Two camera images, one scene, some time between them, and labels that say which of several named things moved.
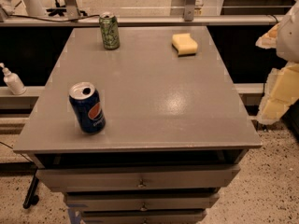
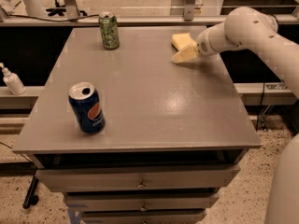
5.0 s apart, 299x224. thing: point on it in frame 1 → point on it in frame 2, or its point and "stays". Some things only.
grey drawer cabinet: x=138 y=125 stays
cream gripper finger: x=281 y=91 → x=210 y=40
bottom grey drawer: x=143 y=217 stays
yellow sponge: x=184 y=45 stays
